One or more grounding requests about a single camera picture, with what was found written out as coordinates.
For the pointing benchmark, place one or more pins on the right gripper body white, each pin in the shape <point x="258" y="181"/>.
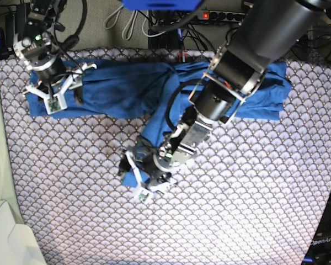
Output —
<point x="53" y="94"/>

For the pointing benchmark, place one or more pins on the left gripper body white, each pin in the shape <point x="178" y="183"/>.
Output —
<point x="144" y="177"/>

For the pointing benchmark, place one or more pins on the blue T-shirt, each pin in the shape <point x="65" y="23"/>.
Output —
<point x="127" y="90"/>

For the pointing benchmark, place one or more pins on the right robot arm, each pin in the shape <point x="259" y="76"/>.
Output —
<point x="38" y="47"/>

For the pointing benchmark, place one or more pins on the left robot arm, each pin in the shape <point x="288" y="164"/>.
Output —
<point x="234" y="74"/>

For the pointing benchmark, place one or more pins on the blue box overhead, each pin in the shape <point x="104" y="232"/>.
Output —
<point x="161" y="4"/>

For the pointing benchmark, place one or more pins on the fan-patterned table cloth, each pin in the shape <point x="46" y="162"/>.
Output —
<point x="255" y="193"/>

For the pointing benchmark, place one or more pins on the red black table clamp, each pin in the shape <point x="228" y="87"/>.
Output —
<point x="182" y="55"/>

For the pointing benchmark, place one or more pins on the white plastic bin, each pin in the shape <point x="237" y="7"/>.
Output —
<point x="18" y="244"/>

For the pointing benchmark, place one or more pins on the white power strip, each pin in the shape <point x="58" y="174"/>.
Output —
<point x="220" y="16"/>

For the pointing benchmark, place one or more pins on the black OpenArm case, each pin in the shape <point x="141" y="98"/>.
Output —
<point x="319" y="251"/>

